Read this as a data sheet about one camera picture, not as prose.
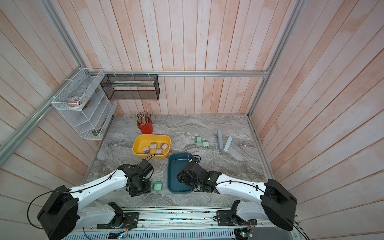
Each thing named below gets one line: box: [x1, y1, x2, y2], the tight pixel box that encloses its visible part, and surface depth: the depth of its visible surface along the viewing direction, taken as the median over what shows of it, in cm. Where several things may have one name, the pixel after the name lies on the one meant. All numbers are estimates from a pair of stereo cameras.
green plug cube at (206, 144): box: [202, 140, 210, 148], surface depth 103 cm
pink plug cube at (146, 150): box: [143, 146, 150, 155], surface depth 100 cm
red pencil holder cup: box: [137, 116, 154, 134], surface depth 106 cm
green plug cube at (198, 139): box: [194, 136, 202, 144], surface depth 106 cm
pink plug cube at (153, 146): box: [150, 142, 157, 150], surface depth 101 cm
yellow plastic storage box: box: [132, 134, 172, 159], surface depth 103 cm
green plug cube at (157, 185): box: [152, 181, 163, 192], surface depth 84 cm
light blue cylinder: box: [223, 136, 233, 151], surface depth 101 cm
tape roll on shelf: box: [66, 96, 87, 109], surface depth 75 cm
